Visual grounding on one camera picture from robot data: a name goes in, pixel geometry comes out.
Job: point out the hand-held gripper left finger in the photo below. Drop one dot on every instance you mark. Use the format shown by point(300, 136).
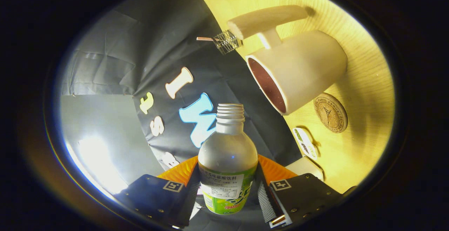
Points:
point(154, 197)

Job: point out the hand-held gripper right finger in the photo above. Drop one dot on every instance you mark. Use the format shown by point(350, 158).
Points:
point(301, 196)

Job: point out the silver bottle green label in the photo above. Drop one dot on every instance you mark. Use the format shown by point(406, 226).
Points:
point(228, 153)

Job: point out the round cork coaster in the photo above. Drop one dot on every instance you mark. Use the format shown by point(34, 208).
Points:
point(330, 113)

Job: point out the white cup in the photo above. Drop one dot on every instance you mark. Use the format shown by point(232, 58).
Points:
point(305, 69)

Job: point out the white toaster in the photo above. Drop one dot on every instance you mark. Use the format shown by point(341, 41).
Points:
point(305, 167)

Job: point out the white divided bean dish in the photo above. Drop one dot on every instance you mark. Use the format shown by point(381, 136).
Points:
point(306, 144)

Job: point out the wooden table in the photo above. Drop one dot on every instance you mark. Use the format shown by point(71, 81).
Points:
point(364, 143)

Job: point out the pink straw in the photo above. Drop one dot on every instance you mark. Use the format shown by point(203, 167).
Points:
point(205, 39)

